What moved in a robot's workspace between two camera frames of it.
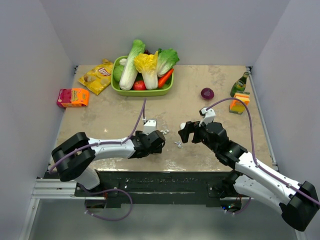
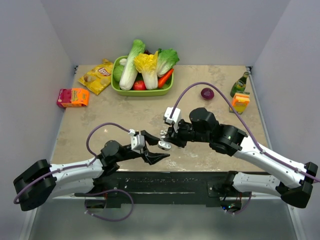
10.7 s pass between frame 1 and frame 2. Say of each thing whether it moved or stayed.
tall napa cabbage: stayed
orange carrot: stayed
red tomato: stayed
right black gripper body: moved
